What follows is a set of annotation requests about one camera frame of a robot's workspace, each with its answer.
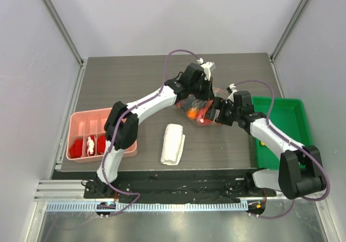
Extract red cloth left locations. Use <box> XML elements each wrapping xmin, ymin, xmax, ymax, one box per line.
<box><xmin>69</xmin><ymin>139</ymin><xmax>83</xmax><ymax>159</ymax></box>

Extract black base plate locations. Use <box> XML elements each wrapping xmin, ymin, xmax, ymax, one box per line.
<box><xmin>52</xmin><ymin>169</ymin><xmax>277</xmax><ymax>204</ymax></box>

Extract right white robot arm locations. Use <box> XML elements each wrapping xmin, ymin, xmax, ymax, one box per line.
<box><xmin>205</xmin><ymin>91</ymin><xmax>327</xmax><ymax>199</ymax></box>

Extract red cloth right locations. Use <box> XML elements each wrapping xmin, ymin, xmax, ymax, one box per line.
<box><xmin>96</xmin><ymin>134</ymin><xmax>107</xmax><ymax>155</ymax></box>

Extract red white small item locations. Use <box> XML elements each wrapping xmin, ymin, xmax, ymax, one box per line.
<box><xmin>86</xmin><ymin>135</ymin><xmax>96</xmax><ymax>156</ymax></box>

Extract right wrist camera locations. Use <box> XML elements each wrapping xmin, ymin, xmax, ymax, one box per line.
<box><xmin>227</xmin><ymin>83</ymin><xmax>238</xmax><ymax>102</ymax></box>

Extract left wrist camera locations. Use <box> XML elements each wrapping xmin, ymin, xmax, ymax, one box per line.
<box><xmin>197</xmin><ymin>58</ymin><xmax>216</xmax><ymax>81</ymax></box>

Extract pink divided organizer tray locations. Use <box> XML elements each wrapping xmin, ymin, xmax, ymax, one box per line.
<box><xmin>65</xmin><ymin>107</ymin><xmax>138</xmax><ymax>163</ymax></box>

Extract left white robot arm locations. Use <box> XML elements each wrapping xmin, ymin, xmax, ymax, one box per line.
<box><xmin>94</xmin><ymin>62</ymin><xmax>215</xmax><ymax>198</ymax></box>

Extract orange fake fruit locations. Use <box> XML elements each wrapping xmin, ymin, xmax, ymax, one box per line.
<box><xmin>187</xmin><ymin>108</ymin><xmax>199</xmax><ymax>120</ymax></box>

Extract dark fake grapes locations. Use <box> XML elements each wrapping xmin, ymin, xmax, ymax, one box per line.
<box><xmin>176</xmin><ymin>95</ymin><xmax>202</xmax><ymax>111</ymax></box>

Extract aluminium frame post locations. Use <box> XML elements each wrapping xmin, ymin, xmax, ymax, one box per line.
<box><xmin>269</xmin><ymin>0</ymin><xmax>311</xmax><ymax>63</ymax></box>
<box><xmin>42</xmin><ymin>0</ymin><xmax>84</xmax><ymax>67</ymax></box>

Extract right aluminium frame post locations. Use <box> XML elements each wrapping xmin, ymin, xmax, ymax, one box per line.
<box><xmin>269</xmin><ymin>0</ymin><xmax>311</xmax><ymax>63</ymax></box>

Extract rolled white towel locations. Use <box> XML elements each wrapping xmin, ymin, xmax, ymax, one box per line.
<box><xmin>160</xmin><ymin>124</ymin><xmax>185</xmax><ymax>166</ymax></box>

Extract left aluminium frame post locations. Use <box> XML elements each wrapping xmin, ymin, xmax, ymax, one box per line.
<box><xmin>42</xmin><ymin>0</ymin><xmax>84</xmax><ymax>67</ymax></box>

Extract red cloth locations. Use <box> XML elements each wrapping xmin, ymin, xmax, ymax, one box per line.
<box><xmin>96</xmin><ymin>134</ymin><xmax>107</xmax><ymax>155</ymax></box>
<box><xmin>69</xmin><ymin>139</ymin><xmax>83</xmax><ymax>159</ymax></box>

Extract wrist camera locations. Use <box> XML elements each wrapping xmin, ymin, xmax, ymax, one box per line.
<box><xmin>227</xmin><ymin>83</ymin><xmax>238</xmax><ymax>102</ymax></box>
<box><xmin>197</xmin><ymin>58</ymin><xmax>216</xmax><ymax>81</ymax></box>

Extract perforated metal rail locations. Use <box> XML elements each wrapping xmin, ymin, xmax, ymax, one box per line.
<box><xmin>46</xmin><ymin>201</ymin><xmax>248</xmax><ymax>212</ymax></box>

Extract green plastic bin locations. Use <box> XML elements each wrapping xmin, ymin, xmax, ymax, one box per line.
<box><xmin>252</xmin><ymin>97</ymin><xmax>313</xmax><ymax>170</ymax></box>

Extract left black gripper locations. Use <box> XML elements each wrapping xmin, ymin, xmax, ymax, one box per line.
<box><xmin>189</xmin><ymin>76</ymin><xmax>215</xmax><ymax>102</ymax></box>

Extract clear zip top bag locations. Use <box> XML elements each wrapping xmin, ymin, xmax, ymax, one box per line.
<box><xmin>175</xmin><ymin>94</ymin><xmax>221</xmax><ymax>126</ymax></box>

